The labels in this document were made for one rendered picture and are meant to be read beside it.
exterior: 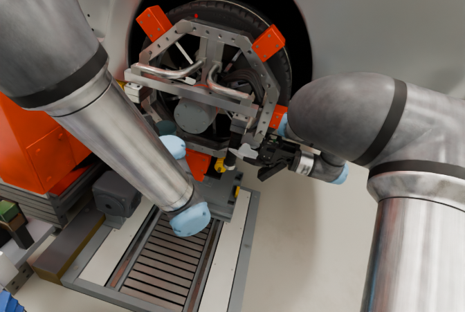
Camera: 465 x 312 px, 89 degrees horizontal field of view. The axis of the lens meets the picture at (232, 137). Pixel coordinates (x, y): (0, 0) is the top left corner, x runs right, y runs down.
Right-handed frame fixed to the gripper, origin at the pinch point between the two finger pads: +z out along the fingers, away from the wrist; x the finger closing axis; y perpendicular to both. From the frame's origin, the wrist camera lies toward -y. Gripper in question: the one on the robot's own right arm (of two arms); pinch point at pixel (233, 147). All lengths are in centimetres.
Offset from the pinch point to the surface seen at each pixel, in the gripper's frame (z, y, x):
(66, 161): 60, -24, 6
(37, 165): 60, -17, 16
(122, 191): 43, -42, -1
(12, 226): 54, -24, 33
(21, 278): 73, -79, 30
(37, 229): 57, -38, 26
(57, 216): 70, -61, 9
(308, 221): -61, -82, -49
